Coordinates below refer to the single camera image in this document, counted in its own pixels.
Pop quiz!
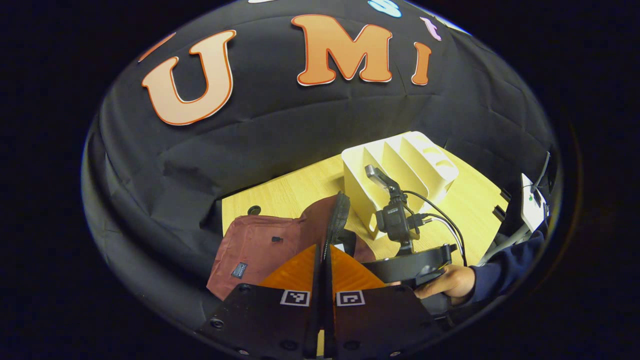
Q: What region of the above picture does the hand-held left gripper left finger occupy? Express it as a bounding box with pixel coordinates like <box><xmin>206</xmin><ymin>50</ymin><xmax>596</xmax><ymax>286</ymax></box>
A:
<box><xmin>200</xmin><ymin>243</ymin><xmax>323</xmax><ymax>360</ymax></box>

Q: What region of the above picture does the white electronic box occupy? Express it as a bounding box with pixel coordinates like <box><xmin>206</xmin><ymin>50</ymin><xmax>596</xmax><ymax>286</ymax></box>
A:
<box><xmin>520</xmin><ymin>172</ymin><xmax>550</xmax><ymax>233</ymax></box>

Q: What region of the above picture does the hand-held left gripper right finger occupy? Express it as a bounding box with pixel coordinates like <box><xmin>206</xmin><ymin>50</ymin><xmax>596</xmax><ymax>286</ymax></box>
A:
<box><xmin>324</xmin><ymin>245</ymin><xmax>443</xmax><ymax>360</ymax></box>

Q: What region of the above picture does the grey camera cable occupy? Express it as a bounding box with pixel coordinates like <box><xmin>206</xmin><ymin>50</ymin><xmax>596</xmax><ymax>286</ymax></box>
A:
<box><xmin>424</xmin><ymin>215</ymin><xmax>465</xmax><ymax>253</ymax></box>

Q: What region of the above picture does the black backdrop cloth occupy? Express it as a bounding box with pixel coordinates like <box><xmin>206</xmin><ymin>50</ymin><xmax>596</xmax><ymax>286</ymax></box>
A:
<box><xmin>80</xmin><ymin>0</ymin><xmax>558</xmax><ymax>331</ymax></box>

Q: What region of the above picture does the white plastic bookshelf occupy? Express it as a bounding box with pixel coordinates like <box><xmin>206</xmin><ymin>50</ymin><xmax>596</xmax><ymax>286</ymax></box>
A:
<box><xmin>341</xmin><ymin>131</ymin><xmax>460</xmax><ymax>241</ymax></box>

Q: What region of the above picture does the maroon schoolbag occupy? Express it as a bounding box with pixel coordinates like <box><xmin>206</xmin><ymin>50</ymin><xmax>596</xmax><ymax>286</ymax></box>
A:
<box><xmin>206</xmin><ymin>192</ymin><xmax>378</xmax><ymax>301</ymax></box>

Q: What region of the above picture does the black camera cable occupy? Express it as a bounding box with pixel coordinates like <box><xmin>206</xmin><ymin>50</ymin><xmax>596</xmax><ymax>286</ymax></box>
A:
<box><xmin>402</xmin><ymin>190</ymin><xmax>469</xmax><ymax>268</ymax></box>

